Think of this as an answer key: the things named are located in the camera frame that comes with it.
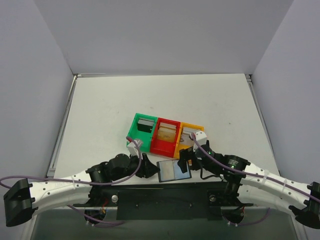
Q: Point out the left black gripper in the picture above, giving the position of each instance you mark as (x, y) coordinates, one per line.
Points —
(144, 165)

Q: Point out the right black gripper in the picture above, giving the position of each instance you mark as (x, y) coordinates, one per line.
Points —
(189, 155)

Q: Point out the black card holder wallet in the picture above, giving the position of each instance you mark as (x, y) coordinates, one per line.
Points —
(169, 171)

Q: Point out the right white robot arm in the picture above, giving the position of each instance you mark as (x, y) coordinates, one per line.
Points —
(247, 184)

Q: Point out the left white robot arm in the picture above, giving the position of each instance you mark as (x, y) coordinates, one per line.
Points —
(26, 199)

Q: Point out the tan cards in red bin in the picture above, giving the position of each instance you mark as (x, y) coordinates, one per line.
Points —
(166, 132)

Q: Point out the dark cards in green bin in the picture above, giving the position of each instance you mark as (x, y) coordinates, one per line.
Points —
(145, 125)

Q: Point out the yellow plastic bin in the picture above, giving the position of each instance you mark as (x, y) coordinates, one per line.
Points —
(181, 146)

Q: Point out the red plastic bin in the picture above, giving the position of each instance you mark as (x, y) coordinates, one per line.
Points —
(164, 148)

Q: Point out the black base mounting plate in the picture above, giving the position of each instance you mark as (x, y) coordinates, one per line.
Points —
(167, 201)

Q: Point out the green plastic bin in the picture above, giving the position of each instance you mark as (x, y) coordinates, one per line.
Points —
(134, 133)

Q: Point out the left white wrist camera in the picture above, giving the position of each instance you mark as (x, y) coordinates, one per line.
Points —
(134, 147)

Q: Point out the aluminium frame rail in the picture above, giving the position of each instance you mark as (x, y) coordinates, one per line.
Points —
(46, 197)

